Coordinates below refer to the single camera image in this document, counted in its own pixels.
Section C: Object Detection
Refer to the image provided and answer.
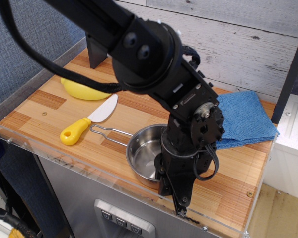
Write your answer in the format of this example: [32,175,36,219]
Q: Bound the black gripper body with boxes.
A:
[154,146,214,201]

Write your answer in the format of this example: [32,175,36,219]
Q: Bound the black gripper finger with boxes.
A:
[173,195,190,216]
[158,174,173,196]

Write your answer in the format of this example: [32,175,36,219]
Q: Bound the small stainless steel pan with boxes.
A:
[90,124,167,189]

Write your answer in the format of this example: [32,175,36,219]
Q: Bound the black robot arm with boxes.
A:
[0,0,224,216]

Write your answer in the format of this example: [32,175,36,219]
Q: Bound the silver button panel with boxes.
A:
[94,199,156,238]

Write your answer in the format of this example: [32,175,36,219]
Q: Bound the stainless steel cabinet front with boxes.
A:
[39,157,214,238]

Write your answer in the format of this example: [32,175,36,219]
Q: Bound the folded blue cloth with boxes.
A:
[217,91,279,149]

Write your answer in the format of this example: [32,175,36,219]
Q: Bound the white side cabinet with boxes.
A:
[263,94,298,198]

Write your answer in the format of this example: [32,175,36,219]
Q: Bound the yellow toy banana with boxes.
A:
[60,78,111,101]

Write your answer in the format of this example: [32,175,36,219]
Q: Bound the yellow object bottom left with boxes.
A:
[8,228,24,238]

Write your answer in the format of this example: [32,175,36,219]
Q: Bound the clear acrylic table guard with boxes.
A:
[0,115,272,238]

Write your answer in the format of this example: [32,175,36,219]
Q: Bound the toy knife yellow handle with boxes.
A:
[60,94,118,146]

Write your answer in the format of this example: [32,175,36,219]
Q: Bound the dark metal post left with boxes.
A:
[85,32,108,69]

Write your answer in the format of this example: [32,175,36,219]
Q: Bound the dark metal post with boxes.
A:
[85,32,108,69]
[271,46,298,124]

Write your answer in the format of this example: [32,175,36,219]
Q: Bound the black braided cable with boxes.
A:
[0,213,38,238]

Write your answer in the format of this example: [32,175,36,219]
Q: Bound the dark metal post right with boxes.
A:
[271,46,298,124]

